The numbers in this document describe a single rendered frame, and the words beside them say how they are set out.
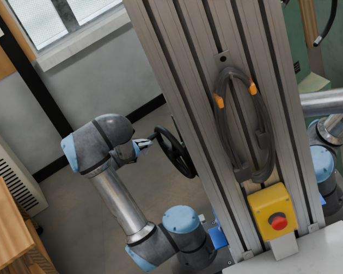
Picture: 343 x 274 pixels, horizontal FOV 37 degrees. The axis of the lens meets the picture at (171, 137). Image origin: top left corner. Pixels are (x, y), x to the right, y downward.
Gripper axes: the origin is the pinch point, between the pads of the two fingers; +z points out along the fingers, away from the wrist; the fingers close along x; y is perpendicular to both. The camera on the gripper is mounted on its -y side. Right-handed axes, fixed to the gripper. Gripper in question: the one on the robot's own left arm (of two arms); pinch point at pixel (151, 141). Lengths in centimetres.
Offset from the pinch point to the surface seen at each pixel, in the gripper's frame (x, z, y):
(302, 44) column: 16, 63, -46
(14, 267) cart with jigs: -62, -43, 107
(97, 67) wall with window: -134, 36, 16
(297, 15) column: 16, 56, -59
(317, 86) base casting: 24, 70, -29
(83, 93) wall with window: -135, 27, 35
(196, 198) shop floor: -36, 61, 69
